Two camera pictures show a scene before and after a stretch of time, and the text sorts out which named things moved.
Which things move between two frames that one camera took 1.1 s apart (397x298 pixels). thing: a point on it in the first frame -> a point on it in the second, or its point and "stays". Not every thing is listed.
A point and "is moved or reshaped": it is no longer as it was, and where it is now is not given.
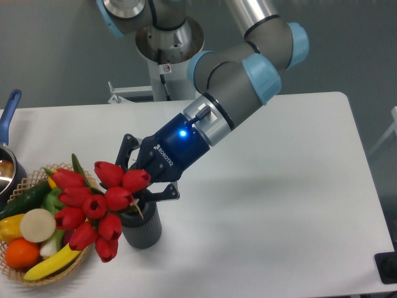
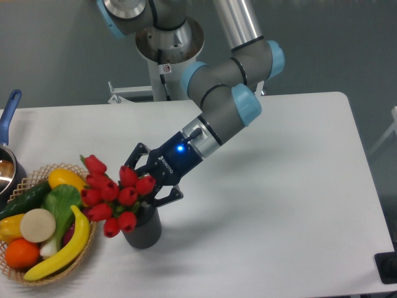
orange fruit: x=20 y=253 stays
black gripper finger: x=127 y=144 -> x=141 y=149
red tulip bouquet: x=93 y=213 is moved or reshaped
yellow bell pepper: x=10 y=228 stays
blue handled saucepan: x=12 y=174 stays
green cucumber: x=30 y=198 stays
